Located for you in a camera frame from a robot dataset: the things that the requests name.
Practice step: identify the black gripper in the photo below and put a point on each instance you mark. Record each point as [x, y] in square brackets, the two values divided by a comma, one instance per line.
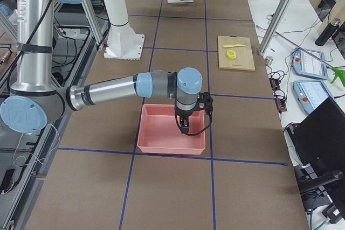
[184, 114]

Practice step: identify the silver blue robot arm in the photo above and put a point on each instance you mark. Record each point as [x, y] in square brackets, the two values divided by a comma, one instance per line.
[34, 101]

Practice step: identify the black water bottle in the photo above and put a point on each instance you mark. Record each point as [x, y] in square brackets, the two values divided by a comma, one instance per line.
[327, 33]

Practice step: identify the pink plastic bin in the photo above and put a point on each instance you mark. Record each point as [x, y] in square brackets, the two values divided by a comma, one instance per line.
[159, 134]

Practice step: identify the yellow plastic lemon half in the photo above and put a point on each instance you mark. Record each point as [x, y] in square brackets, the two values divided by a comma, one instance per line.
[231, 54]

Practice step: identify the wooden cutting board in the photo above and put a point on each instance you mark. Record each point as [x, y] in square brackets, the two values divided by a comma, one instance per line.
[244, 60]

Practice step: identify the yellow plastic knife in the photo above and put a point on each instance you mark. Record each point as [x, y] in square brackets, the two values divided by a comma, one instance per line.
[233, 46]

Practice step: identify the small silver metal cylinder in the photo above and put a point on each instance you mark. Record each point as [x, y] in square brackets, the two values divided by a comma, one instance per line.
[268, 60]

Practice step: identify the near blue teach pendant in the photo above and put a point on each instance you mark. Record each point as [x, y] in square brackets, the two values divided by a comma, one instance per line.
[310, 93]

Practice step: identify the blue teach pendant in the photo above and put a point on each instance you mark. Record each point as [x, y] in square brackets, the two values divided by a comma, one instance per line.
[310, 93]
[305, 65]

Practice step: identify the far blue teach pendant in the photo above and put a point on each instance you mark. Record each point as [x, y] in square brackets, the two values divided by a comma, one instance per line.
[305, 65]

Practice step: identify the black monitor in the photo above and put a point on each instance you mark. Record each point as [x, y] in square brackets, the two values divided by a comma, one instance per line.
[319, 142]

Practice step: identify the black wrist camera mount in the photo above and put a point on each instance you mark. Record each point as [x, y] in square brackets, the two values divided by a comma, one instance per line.
[205, 102]

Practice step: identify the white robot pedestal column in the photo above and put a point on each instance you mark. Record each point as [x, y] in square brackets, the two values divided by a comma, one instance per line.
[122, 42]

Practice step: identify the aluminium frame post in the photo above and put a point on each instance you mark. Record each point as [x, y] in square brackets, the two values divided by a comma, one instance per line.
[278, 15]

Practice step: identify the green handled reacher grabber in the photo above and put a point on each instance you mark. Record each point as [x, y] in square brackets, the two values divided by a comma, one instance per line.
[338, 73]

